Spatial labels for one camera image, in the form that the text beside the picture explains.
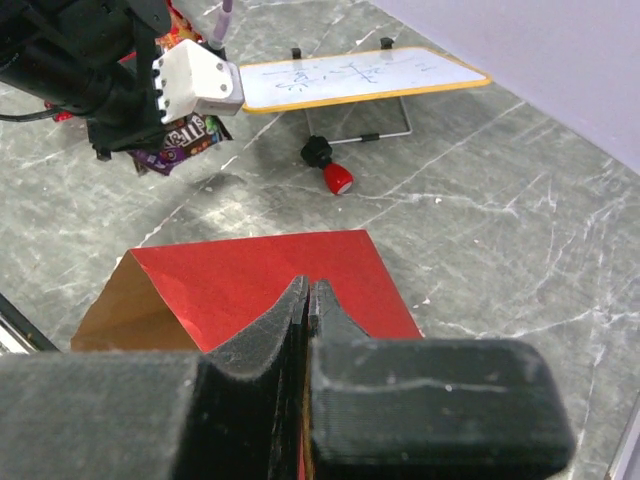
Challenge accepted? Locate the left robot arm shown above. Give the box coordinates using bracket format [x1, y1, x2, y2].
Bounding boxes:
[1, 0, 171, 159]

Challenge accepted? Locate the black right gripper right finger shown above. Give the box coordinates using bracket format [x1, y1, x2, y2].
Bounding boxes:
[307, 280, 575, 479]

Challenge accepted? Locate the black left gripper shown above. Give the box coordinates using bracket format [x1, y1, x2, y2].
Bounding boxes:
[87, 29, 165, 161]

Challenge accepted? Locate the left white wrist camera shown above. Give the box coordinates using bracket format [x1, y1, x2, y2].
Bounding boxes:
[152, 39, 245, 125]

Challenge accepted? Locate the red cookie snack bag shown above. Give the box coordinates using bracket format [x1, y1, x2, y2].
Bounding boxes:
[44, 0, 202, 122]

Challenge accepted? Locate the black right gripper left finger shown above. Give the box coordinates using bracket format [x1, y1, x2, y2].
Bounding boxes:
[172, 276, 309, 479]

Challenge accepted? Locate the small whiteboard with yellow frame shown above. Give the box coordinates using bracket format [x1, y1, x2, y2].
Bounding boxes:
[240, 37, 492, 145]

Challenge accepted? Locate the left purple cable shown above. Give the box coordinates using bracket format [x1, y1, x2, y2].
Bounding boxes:
[208, 0, 236, 51]

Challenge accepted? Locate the red brown paper bag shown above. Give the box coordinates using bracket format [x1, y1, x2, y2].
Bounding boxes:
[70, 230, 420, 352]

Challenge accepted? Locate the brown m&m's candy packet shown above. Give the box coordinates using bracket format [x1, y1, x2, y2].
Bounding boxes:
[127, 113, 233, 176]

